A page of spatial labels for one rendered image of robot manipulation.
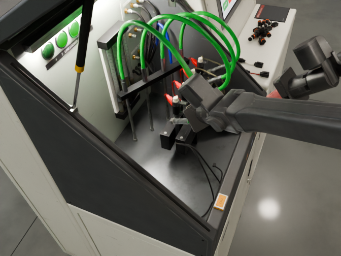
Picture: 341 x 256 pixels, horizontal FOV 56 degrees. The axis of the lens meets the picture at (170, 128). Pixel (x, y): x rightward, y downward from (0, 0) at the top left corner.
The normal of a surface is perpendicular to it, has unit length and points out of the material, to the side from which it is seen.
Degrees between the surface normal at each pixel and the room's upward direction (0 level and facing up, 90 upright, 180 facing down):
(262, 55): 0
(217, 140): 0
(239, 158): 0
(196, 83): 40
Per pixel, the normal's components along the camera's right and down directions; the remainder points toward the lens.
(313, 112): -0.59, -0.70
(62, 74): 0.91, 0.26
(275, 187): -0.06, -0.69
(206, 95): 0.22, -0.10
